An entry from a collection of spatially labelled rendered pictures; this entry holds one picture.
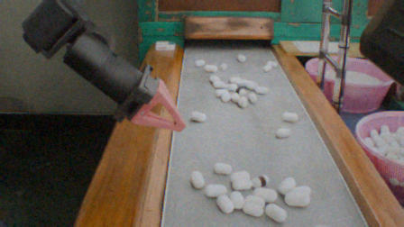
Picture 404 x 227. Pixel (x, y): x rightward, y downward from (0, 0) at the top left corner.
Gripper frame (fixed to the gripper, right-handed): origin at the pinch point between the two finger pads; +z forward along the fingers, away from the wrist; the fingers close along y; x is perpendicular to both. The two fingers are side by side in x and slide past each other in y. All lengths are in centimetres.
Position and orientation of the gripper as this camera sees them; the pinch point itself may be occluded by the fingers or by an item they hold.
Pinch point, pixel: (179, 125)
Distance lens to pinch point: 63.3
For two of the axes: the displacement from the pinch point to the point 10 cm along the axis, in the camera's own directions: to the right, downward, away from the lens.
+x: -6.5, 7.0, 3.0
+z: 7.6, 5.9, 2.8
